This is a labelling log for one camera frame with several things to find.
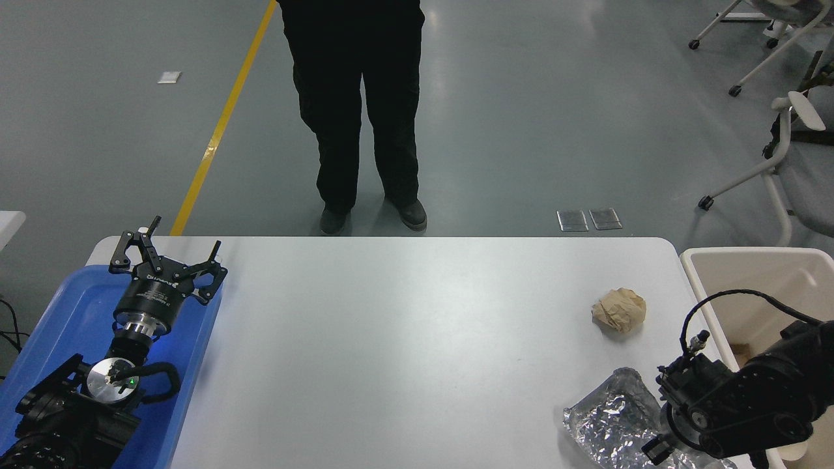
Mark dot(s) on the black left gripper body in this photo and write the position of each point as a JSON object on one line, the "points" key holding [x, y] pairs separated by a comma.
{"points": [[153, 298]]}

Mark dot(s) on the foil plate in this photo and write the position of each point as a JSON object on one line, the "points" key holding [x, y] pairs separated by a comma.
{"points": [[612, 420]]}

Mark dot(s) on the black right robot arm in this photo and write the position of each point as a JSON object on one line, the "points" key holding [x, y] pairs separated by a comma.
{"points": [[762, 397]]}

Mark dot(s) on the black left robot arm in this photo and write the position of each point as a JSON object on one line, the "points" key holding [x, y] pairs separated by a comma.
{"points": [[71, 423]]}

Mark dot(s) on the silver floor plate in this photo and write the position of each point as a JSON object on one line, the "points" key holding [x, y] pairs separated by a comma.
{"points": [[606, 219], [573, 220]]}

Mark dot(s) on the blue plastic tray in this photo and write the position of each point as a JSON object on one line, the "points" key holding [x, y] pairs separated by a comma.
{"points": [[195, 339]]}

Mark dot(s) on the person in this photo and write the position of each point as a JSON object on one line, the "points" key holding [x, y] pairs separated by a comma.
{"points": [[339, 98]]}

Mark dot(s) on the crumpled tan paper ball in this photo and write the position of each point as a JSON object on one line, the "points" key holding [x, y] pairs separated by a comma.
{"points": [[619, 311]]}

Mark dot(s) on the large pale bin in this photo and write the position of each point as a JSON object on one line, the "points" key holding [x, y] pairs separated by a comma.
{"points": [[749, 273]]}

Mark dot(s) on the white office chair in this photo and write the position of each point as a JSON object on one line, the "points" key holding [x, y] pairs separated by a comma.
{"points": [[805, 182], [782, 32]]}

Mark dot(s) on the pale paper cup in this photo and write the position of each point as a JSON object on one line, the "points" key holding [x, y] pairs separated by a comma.
{"points": [[796, 454]]}

